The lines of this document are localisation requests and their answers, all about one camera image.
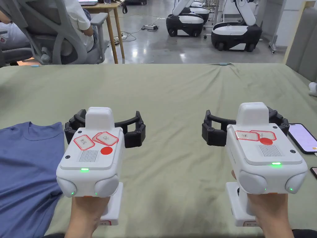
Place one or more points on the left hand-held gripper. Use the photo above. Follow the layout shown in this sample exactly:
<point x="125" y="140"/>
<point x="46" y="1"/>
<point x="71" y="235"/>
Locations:
<point x="94" y="158"/>

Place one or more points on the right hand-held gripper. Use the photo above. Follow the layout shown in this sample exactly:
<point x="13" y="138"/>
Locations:
<point x="262" y="158"/>

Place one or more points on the person's right hand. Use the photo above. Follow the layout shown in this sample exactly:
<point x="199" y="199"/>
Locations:
<point x="271" y="213"/>

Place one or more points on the person's left hand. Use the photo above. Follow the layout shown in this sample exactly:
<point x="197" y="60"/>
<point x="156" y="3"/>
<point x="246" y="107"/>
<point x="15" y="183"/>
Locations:
<point x="85" y="215"/>

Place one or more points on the phone with lit screen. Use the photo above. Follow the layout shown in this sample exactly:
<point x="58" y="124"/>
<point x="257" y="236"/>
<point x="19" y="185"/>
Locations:
<point x="303" y="137"/>

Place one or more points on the bed with pale green sheet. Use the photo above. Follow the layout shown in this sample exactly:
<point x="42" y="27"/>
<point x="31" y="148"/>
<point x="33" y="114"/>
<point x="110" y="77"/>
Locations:
<point x="173" y="99"/>

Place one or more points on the white cloth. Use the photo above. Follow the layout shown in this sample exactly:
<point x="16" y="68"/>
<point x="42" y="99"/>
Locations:
<point x="313" y="89"/>

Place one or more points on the blue shirt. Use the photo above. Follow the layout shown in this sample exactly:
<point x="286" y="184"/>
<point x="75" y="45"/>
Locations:
<point x="27" y="168"/>

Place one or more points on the black and white mobile robot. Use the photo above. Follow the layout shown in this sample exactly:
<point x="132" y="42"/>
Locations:
<point x="236" y="36"/>
<point x="184" y="23"/>
<point x="203" y="11"/>

